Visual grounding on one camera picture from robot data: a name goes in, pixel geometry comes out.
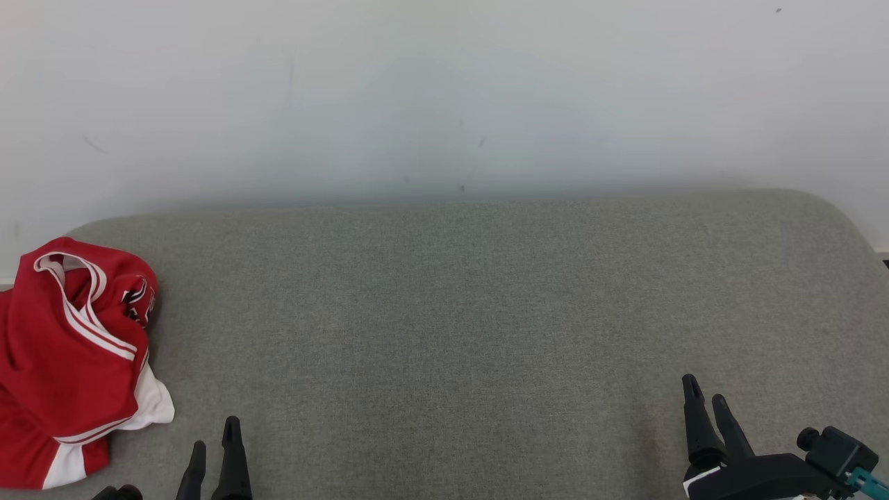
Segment black cable with teal plug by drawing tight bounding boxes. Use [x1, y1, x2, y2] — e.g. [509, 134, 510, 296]
[846, 467, 889, 498]

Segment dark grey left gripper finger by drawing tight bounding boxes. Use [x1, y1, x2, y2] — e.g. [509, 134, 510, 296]
[212, 416, 253, 500]
[175, 440, 208, 500]

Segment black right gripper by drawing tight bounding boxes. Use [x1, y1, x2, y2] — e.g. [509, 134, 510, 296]
[681, 373, 835, 500]

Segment red white sports jersey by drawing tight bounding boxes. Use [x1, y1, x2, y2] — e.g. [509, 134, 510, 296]
[0, 236, 175, 449]

